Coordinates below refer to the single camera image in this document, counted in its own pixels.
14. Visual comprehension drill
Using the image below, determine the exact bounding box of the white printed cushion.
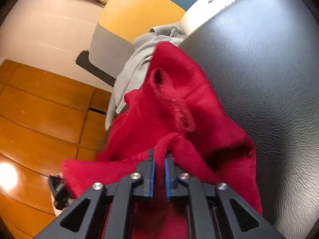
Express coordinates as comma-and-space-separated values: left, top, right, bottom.
179, 0, 238, 35

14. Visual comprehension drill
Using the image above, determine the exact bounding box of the grey yellow blue armchair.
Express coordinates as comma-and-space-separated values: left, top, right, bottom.
76, 0, 197, 86

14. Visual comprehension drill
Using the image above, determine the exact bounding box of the grey garment on chair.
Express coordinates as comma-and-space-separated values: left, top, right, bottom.
105, 22, 187, 130

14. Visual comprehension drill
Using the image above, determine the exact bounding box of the red knit sweater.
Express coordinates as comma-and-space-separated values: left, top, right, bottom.
61, 42, 262, 238

